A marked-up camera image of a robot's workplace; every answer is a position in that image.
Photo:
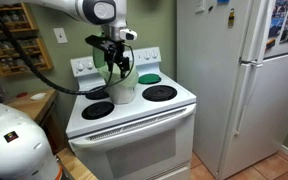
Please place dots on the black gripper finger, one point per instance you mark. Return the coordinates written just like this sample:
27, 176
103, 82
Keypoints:
125, 68
111, 61

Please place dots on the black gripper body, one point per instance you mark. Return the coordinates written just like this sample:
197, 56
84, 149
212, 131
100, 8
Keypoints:
117, 50

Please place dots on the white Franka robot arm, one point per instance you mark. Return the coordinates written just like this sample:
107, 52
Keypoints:
17, 146

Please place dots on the white bin with green liner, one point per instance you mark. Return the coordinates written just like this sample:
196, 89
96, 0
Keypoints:
124, 90

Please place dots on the white stove knob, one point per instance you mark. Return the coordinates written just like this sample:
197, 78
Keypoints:
155, 53
89, 65
147, 55
80, 66

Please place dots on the green burner cover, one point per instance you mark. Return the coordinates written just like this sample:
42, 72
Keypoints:
149, 78

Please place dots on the small black coil burner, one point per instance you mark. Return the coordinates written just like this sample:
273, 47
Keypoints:
95, 95

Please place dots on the large black coil burner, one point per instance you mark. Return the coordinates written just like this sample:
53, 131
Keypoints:
159, 93
98, 110

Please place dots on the large wooden spice rack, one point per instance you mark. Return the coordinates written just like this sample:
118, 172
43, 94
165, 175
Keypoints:
42, 53

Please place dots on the white electric stove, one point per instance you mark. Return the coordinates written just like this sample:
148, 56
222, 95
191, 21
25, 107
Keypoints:
134, 140

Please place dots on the small white dish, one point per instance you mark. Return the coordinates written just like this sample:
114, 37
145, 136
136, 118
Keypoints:
38, 96

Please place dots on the wooden side table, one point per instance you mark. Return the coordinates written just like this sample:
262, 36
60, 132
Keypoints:
34, 108

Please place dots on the white refrigerator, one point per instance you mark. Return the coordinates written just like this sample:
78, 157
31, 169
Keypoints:
217, 83

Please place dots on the small wooden spice rack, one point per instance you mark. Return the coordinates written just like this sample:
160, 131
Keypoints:
27, 20

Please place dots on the white paper note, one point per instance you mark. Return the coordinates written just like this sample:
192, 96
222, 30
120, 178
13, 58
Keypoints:
199, 6

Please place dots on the small red dish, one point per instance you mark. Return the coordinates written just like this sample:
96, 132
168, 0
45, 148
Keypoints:
21, 95

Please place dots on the small black fridge magnet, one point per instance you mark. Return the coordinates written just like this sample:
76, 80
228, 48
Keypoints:
210, 8

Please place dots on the blue fridge magnet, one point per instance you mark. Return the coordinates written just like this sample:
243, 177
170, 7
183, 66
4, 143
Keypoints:
223, 1

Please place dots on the yellow black fridge magnet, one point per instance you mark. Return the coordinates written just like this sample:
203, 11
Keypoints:
231, 17

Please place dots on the orange fridge magnet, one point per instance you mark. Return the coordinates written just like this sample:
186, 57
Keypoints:
270, 43

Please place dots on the photo collage on fridge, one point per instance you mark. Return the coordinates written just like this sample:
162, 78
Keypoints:
285, 20

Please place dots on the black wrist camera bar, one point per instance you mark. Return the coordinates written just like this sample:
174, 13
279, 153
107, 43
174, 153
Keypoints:
99, 41

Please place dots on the white light switch plate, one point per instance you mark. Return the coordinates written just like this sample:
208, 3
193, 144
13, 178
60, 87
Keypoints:
60, 35

